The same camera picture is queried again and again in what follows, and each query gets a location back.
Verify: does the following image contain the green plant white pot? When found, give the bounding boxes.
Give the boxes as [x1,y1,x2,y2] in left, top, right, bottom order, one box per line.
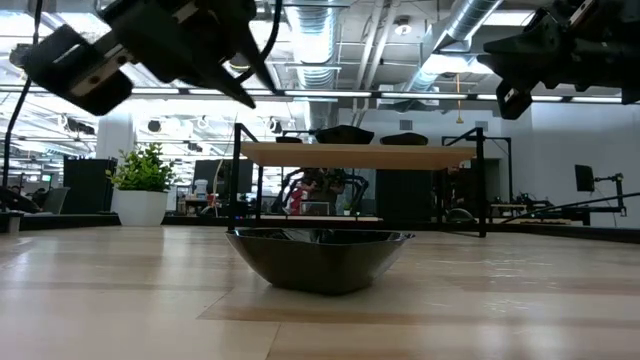
[104,142,176,227]

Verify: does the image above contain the person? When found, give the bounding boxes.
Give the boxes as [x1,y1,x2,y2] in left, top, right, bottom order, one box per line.
[287,169,346,216]

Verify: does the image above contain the black wavy square mini plate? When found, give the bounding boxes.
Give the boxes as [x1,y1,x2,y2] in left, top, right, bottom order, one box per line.
[314,125,376,146]

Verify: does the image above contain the black aluminium table frame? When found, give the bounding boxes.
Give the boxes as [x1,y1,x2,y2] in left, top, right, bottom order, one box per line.
[0,209,640,246]

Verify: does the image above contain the black left camera cable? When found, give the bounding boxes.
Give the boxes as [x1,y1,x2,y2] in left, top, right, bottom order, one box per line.
[234,0,284,84]

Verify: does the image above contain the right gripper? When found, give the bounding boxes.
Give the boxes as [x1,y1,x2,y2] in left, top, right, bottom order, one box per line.
[477,0,601,121]

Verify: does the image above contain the black leaf-shaped mini plate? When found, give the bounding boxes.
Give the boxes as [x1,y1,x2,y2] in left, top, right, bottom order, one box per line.
[379,131,430,147]
[223,228,415,296]

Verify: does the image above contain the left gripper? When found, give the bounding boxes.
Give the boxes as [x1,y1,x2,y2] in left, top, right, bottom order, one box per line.
[24,0,257,117]

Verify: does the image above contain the black camera stand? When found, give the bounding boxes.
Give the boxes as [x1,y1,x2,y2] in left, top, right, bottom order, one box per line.
[572,163,629,226]

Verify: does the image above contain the black cabinet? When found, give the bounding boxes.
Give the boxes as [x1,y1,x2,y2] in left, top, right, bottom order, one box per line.
[374,168,441,221]
[62,157,119,216]

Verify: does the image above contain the wooden shelf black metal legs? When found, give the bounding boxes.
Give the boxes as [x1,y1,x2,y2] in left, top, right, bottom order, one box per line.
[227,122,514,239]

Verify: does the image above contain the white ceiling light strip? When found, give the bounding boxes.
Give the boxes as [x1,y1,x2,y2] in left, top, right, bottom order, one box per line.
[129,87,624,105]

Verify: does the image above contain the grey office chair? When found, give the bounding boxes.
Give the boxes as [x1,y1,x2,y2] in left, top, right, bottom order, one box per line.
[42,187,71,216]

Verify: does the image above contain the silver ventilation duct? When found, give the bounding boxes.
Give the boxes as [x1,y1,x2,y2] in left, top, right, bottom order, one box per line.
[407,0,504,94]
[284,0,346,131]

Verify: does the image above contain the black computer monitor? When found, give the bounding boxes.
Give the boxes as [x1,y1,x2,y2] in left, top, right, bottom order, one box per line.
[192,158,256,196]

